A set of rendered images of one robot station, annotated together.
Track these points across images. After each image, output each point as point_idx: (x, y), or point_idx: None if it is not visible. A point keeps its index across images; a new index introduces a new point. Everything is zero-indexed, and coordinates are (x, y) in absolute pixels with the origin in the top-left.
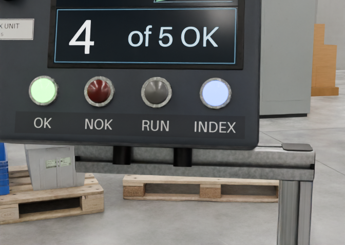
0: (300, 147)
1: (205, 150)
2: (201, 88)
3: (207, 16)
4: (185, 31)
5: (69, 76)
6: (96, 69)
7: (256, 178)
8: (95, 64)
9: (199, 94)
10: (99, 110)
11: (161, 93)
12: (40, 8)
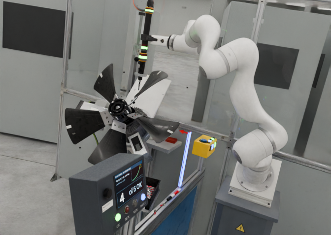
0: None
1: None
2: (141, 197)
3: (139, 180)
4: (137, 185)
5: (120, 209)
6: (124, 204)
7: None
8: (124, 203)
9: (141, 198)
10: (126, 214)
11: (137, 203)
12: (113, 195)
